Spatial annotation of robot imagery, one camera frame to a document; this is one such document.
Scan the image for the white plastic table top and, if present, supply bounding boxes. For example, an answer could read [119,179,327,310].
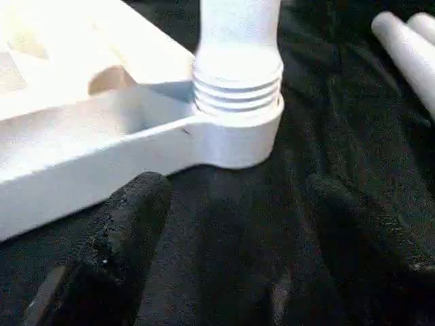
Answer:
[0,0,285,242]

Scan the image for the white plastic table leg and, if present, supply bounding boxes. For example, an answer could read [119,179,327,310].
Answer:
[406,12,435,47]
[192,0,285,128]
[370,10,435,117]

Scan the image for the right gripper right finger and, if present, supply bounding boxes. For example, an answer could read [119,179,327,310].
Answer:
[304,173,435,326]

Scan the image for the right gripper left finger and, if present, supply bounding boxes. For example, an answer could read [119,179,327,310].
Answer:
[20,171,175,326]

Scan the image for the black table mat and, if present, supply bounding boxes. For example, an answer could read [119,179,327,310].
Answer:
[0,0,435,326]

